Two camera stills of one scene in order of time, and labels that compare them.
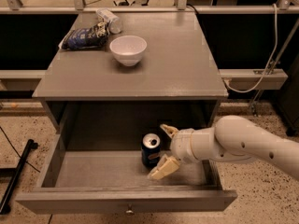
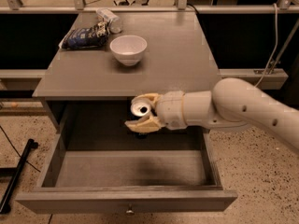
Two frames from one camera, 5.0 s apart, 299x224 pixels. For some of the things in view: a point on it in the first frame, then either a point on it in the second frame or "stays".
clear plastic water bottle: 114,23 stays
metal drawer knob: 129,211 stays
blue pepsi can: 150,149 to 140,106
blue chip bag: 84,38 stays
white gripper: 181,145 to 171,110
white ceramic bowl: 128,49 stays
